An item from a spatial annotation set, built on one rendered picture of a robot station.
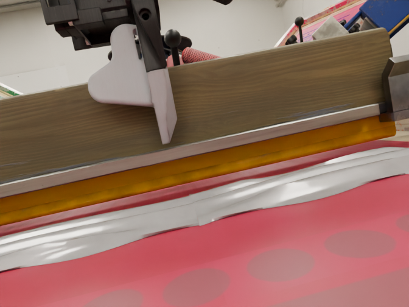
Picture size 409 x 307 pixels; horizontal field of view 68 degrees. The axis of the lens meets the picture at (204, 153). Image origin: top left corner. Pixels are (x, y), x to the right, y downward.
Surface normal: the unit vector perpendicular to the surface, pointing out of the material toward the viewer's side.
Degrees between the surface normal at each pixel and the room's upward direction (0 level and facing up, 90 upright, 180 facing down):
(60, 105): 90
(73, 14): 90
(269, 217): 0
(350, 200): 0
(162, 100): 101
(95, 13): 90
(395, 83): 90
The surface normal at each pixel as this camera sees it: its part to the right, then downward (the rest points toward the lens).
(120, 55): 0.09, -0.07
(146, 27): 0.16, 0.24
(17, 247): -0.09, -0.79
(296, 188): -0.03, -0.62
